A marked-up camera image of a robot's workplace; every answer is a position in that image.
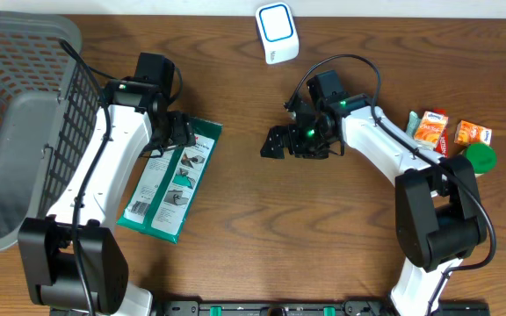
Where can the orange juice box pair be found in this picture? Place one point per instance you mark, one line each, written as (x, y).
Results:
(468, 133)

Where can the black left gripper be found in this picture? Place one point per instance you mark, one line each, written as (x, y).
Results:
(184, 132)

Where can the green lid white jar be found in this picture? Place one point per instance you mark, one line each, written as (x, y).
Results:
(482, 157)

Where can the red snack packet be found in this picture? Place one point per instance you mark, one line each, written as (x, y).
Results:
(442, 147)

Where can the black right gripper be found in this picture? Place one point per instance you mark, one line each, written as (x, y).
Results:
(292, 132)

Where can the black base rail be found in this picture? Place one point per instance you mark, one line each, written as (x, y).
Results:
(348, 308)

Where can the grey plastic mesh basket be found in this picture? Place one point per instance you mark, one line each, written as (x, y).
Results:
(48, 112)

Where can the white barcode scanner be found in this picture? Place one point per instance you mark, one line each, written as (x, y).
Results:
(277, 32)

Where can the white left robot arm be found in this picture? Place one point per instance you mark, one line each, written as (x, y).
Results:
(71, 260)

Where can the green white wipes pack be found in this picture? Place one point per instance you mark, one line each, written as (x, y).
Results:
(168, 184)

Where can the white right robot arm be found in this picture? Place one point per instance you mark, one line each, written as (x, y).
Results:
(437, 220)

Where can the light teal snack packet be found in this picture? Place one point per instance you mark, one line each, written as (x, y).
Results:
(413, 123)

